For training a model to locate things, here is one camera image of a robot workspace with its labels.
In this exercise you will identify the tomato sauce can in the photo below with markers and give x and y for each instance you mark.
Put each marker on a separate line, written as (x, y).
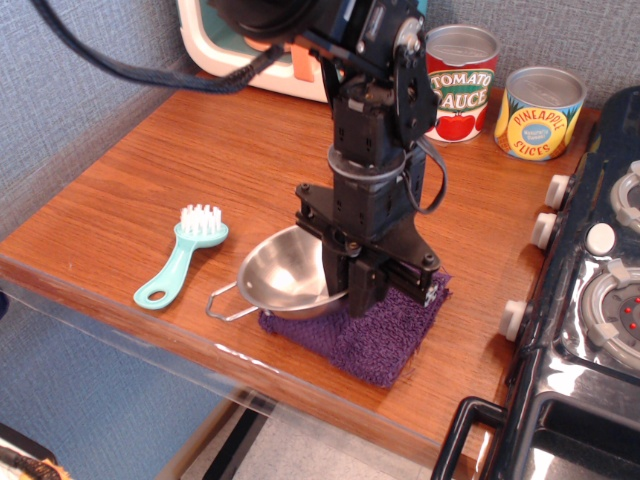
(461, 63)

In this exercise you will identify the teal toy microwave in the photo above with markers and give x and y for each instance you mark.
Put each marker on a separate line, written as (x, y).
(210, 45)

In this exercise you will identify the orange fuzzy object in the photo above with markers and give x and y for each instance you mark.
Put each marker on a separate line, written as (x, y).
(30, 468)

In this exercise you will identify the white stove knob bottom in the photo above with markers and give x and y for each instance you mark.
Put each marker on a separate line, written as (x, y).
(511, 319)

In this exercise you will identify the pineapple slices can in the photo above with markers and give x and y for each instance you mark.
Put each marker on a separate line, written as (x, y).
(539, 111)

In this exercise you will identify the silver metal pot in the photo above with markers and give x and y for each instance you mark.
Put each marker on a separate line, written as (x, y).
(283, 276)

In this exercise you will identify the teal dish brush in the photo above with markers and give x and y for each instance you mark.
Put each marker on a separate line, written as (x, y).
(199, 227)

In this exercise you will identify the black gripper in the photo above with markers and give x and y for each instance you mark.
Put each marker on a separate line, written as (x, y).
(370, 242)

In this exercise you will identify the white stove knob top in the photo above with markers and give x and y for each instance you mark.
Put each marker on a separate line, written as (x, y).
(556, 191)

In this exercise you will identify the white stove knob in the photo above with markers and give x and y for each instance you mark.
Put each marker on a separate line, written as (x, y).
(543, 229)
(511, 319)
(556, 191)

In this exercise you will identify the black toy stove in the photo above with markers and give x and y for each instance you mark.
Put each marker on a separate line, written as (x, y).
(572, 408)

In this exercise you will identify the purple towel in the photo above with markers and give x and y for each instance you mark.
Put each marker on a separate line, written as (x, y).
(375, 347)

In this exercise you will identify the white stove knob middle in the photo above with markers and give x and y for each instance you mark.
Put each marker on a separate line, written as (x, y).
(543, 229)

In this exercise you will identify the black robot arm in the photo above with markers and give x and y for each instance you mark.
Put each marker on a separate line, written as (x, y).
(375, 134)

